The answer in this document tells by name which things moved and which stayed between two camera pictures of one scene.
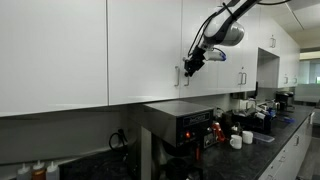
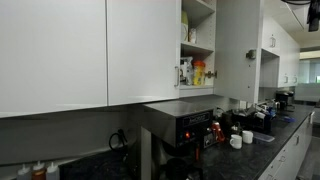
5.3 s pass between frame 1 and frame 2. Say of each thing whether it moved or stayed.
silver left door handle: stayed
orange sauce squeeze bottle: stayed
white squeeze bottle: stayed
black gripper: moved
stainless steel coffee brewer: stayed
